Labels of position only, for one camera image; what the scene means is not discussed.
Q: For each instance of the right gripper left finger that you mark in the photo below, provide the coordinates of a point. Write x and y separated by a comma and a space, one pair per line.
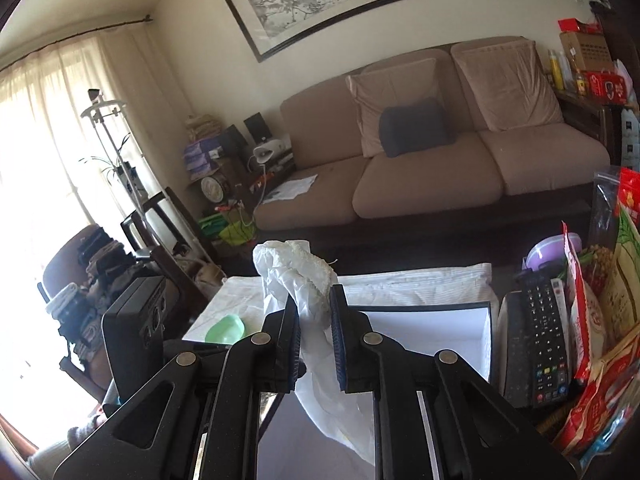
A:
197, 417

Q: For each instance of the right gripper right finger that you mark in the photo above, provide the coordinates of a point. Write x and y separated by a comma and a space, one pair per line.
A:
435, 417

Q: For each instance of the white plastic bag pack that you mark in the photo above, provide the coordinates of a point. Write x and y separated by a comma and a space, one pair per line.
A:
290, 271

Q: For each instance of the brown armchair with clothes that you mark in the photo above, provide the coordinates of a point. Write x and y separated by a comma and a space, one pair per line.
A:
82, 280

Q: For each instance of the green plastic dish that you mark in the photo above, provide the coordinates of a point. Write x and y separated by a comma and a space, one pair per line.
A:
227, 331

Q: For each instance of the black remote control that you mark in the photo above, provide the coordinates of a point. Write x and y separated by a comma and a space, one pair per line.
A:
546, 336

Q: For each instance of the black box white interior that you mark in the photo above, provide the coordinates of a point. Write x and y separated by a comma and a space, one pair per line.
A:
423, 427

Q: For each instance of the white striped tablecloth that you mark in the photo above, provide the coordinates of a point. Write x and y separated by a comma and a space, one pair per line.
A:
244, 297

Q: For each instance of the red snack bag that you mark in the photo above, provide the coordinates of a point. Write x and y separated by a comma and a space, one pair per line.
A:
585, 313

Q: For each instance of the round clock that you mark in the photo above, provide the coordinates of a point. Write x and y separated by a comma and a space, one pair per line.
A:
214, 189

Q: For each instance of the purple lidded container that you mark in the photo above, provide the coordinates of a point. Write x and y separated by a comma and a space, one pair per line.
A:
545, 251

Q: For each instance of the papers on sofa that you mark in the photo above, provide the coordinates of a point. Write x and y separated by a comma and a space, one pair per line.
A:
290, 189

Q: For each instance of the white coat stand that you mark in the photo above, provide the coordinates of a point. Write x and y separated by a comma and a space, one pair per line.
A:
157, 218

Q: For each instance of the brown three-seat sofa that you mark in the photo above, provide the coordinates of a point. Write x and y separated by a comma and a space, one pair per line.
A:
511, 146

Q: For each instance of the dark blue lumbar cushion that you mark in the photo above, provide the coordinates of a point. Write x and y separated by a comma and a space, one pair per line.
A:
414, 128

